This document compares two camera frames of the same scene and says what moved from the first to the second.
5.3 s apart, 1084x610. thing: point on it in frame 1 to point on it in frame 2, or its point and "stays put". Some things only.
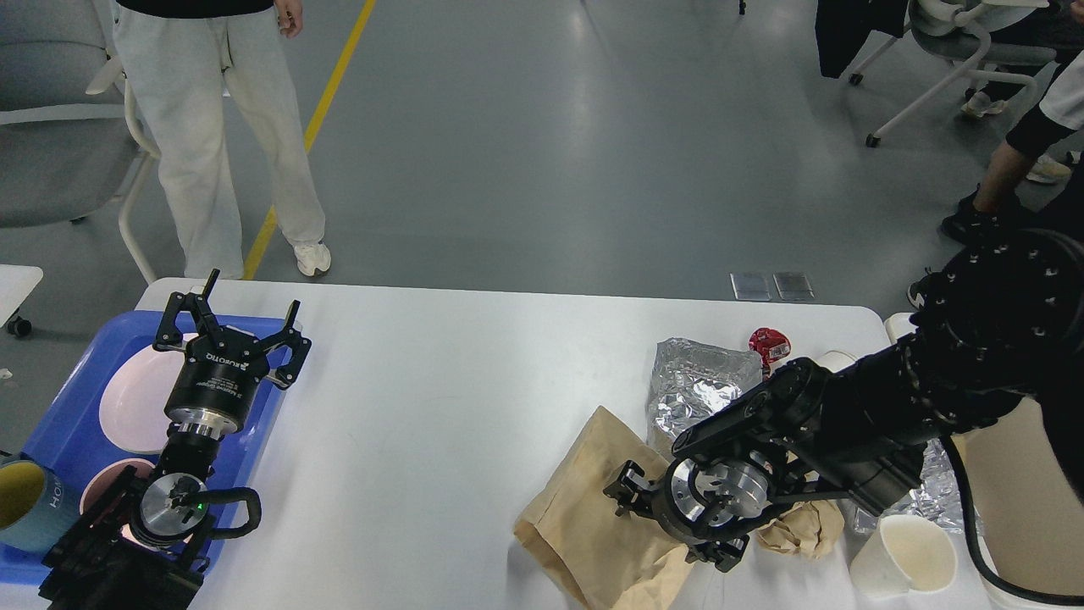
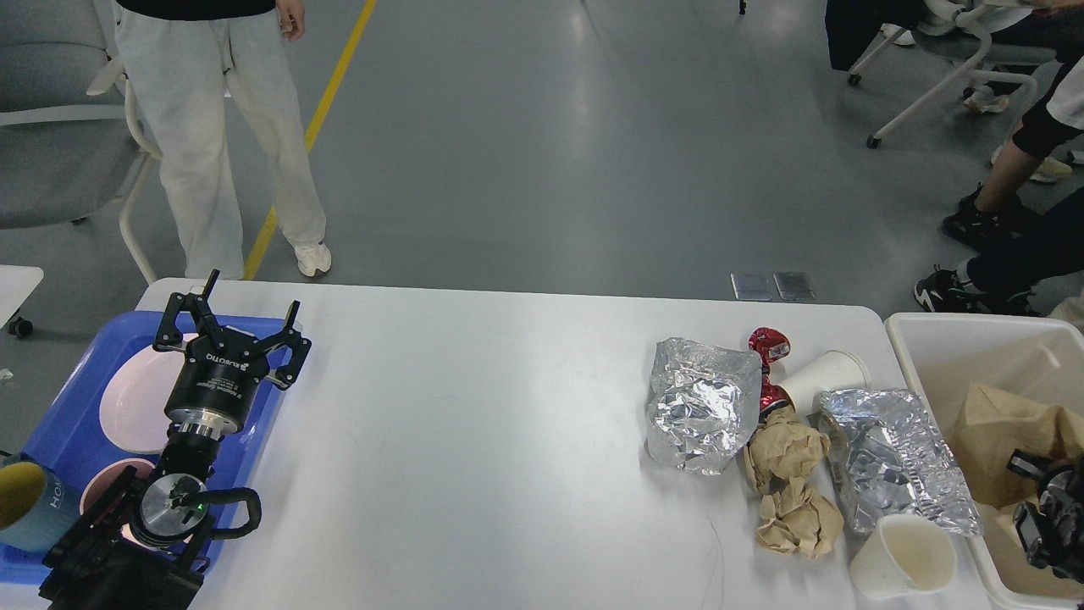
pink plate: x=132 y=413 stays put
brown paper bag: x=573 y=527 to x=988 y=428
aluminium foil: x=689 y=379 stays put
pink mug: x=103 y=482 stays put
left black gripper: x=216 y=383 stays put
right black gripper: x=707 y=499 to x=1062 y=511
